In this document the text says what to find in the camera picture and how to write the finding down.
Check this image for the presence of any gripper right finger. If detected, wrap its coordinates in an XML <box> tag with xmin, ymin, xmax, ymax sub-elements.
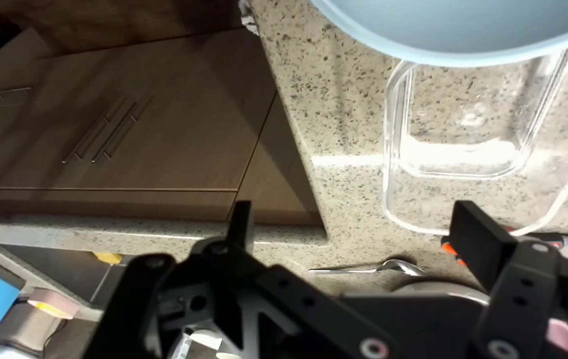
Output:
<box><xmin>447</xmin><ymin>201</ymin><xmax>568</xmax><ymax>359</ymax></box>

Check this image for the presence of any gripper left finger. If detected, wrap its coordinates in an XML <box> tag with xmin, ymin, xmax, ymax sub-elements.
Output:
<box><xmin>84</xmin><ymin>201</ymin><xmax>400</xmax><ymax>359</ymax></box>

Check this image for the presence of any clear plastic lunch box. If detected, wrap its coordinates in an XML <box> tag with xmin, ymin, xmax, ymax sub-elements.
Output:
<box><xmin>382</xmin><ymin>47</ymin><xmax>568</xmax><ymax>237</ymax></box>

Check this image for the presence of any light blue bowl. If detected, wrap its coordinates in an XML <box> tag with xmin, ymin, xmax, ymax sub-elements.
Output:
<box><xmin>309</xmin><ymin>0</ymin><xmax>568</xmax><ymax>68</ymax></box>

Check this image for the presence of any silver spoon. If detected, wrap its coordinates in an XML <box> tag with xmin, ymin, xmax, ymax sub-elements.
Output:
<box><xmin>308</xmin><ymin>258</ymin><xmax>425</xmax><ymax>277</ymax></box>

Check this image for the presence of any narrow wooden cabinet door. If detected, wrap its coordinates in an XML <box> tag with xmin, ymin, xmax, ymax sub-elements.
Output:
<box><xmin>236</xmin><ymin>94</ymin><xmax>323</xmax><ymax>226</ymax></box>

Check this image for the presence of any small yellow object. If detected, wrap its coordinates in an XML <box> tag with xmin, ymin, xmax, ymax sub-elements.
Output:
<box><xmin>92</xmin><ymin>251</ymin><xmax>124</xmax><ymax>265</ymax></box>

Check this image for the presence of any pink tape roll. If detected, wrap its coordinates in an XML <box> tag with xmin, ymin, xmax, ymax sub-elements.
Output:
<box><xmin>26</xmin><ymin>287</ymin><xmax>81</xmax><ymax>321</ymax></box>

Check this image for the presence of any white crumpled cloth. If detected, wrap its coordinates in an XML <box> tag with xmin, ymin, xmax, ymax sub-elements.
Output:
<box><xmin>238</xmin><ymin>0</ymin><xmax>261</xmax><ymax>36</ymax></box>

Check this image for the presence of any silver cabinet door handle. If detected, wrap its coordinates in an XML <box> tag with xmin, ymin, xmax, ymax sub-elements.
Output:
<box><xmin>91</xmin><ymin>101</ymin><xmax>139</xmax><ymax>164</ymax></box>
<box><xmin>61</xmin><ymin>114</ymin><xmax>111</xmax><ymax>165</ymax></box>

